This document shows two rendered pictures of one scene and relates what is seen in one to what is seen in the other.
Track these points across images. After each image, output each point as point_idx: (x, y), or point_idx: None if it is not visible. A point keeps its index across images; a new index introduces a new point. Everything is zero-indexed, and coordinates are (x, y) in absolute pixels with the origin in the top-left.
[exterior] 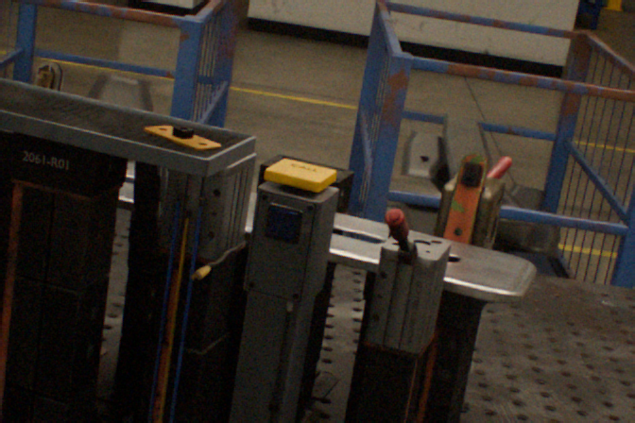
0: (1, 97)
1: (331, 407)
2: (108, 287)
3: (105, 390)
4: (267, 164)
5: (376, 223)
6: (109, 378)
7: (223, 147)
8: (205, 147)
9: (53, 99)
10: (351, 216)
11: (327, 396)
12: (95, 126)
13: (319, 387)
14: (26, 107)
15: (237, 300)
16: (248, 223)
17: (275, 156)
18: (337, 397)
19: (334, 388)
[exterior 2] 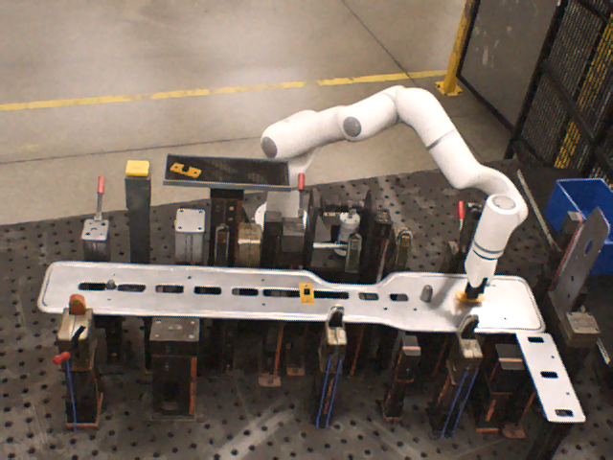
0: (260, 174)
1: (137, 391)
2: (306, 459)
3: (238, 350)
4: (195, 318)
5: (124, 307)
6: (243, 360)
7: (170, 171)
8: (173, 164)
9: (246, 182)
10: (139, 308)
11: (142, 401)
12: (215, 166)
13: (147, 402)
14: (246, 171)
15: None
16: (180, 273)
17: (197, 334)
18: (136, 402)
19: (140, 410)
